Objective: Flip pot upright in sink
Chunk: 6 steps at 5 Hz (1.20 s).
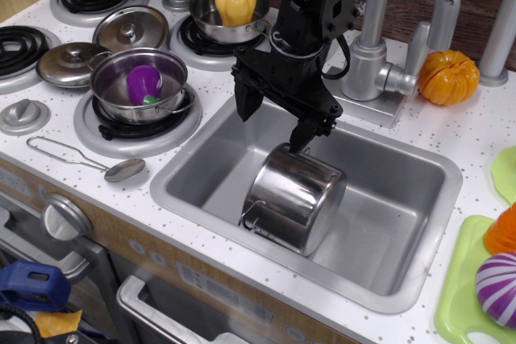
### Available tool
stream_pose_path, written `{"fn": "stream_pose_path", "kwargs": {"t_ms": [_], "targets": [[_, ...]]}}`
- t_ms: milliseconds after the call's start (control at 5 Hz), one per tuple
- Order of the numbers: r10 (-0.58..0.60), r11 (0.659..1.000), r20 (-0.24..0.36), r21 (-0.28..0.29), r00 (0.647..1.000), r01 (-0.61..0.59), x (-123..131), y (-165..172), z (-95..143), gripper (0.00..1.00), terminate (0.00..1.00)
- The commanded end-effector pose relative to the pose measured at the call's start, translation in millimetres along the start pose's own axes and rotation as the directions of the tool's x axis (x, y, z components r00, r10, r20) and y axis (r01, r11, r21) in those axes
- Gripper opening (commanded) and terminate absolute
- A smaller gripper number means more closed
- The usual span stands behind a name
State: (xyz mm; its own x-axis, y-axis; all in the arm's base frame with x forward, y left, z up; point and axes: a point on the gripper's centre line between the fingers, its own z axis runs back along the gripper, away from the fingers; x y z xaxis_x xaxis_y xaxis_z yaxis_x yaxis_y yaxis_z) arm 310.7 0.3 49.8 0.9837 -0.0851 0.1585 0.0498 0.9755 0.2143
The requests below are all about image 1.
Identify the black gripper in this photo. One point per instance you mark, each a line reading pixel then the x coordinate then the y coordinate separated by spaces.
pixel 293 83

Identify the stainless steel pot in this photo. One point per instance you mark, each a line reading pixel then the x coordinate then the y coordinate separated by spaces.
pixel 293 200

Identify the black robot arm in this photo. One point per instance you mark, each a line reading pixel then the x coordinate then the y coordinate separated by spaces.
pixel 307 47

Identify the steel pot lid rear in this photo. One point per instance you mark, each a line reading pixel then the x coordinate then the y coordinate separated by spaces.
pixel 132 27

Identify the steel pot lid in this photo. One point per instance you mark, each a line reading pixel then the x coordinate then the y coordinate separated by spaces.
pixel 70 65
pixel 132 27

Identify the grey toy sink basin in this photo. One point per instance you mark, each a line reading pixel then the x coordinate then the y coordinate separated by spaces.
pixel 356 212

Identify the steel pot lid left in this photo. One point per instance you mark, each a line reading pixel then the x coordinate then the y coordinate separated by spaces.
pixel 70 65

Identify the silver toy faucet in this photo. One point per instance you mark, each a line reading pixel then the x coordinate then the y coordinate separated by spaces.
pixel 387 54

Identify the black coil burner rear right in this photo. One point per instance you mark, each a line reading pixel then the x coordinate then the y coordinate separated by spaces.
pixel 187 42

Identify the yellow toy bell pepper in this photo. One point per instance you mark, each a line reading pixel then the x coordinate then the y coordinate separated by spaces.
pixel 235 12

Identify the small steel pan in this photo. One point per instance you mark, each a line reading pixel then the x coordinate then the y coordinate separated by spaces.
pixel 213 26

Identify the black coil burner front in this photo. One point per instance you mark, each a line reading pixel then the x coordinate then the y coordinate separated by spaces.
pixel 123 141

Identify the purple toy eggplant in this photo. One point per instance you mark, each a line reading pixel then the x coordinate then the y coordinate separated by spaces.
pixel 144 84

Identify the steel pan with eggplant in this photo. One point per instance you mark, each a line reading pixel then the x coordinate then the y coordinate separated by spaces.
pixel 108 84

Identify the orange toy pumpkin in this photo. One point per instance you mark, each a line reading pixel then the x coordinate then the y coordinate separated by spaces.
pixel 448 78

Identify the grey toy oven door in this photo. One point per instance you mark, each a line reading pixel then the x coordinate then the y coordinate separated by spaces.
pixel 163 313

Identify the green plastic plate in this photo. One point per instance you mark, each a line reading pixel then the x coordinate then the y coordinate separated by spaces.
pixel 503 174

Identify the silver oven dial knob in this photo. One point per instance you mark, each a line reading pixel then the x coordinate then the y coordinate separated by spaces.
pixel 62 220

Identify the grey stove knob front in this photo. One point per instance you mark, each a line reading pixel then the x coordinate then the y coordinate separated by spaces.
pixel 24 117

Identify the orange plastic cup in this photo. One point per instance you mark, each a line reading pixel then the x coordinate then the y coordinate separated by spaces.
pixel 500 236

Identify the black coil burner far left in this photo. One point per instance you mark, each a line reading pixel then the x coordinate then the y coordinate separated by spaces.
pixel 21 49

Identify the green plastic tray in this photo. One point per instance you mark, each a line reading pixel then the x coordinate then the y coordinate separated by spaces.
pixel 459 313

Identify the purple white striped toy onion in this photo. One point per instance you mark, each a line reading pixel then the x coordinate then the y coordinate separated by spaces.
pixel 495 288

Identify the orange cloth piece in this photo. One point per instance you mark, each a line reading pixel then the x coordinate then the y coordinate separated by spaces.
pixel 52 324

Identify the metal wire-handled spoon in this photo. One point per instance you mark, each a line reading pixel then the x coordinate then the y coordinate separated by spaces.
pixel 69 154

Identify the grey vertical post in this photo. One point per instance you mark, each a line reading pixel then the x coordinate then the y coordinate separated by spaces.
pixel 492 66

